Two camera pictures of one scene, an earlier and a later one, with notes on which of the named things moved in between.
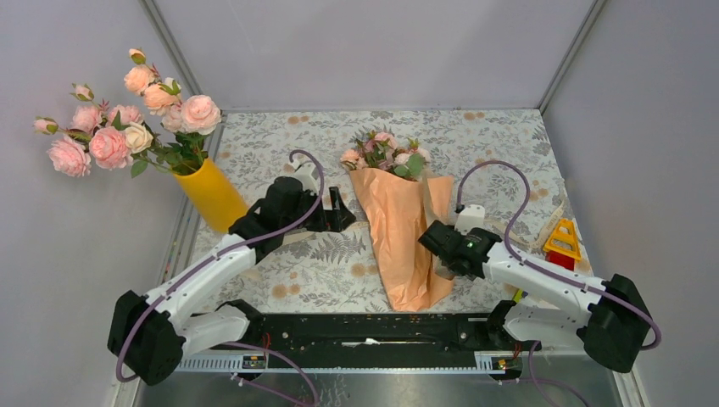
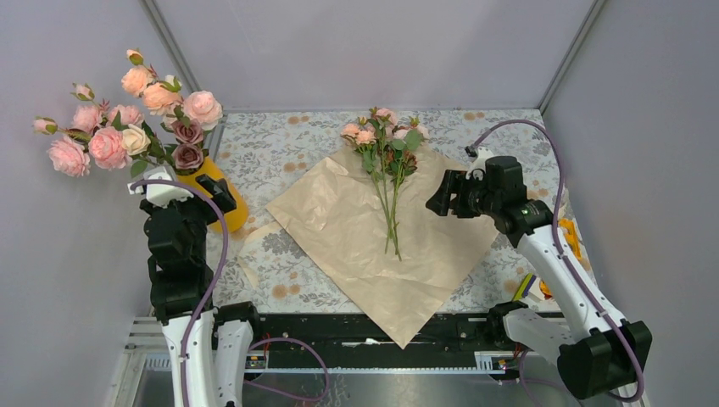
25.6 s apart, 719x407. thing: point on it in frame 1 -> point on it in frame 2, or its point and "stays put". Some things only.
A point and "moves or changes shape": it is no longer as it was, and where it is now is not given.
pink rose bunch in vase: x=158 y=125 stays put
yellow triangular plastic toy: x=573 y=253 stays put
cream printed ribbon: x=515 y=236 moves or changes shape
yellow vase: x=217 y=198 stays put
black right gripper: x=451 y=226 -> x=454 y=181
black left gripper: x=340 y=214 -> x=218 y=191
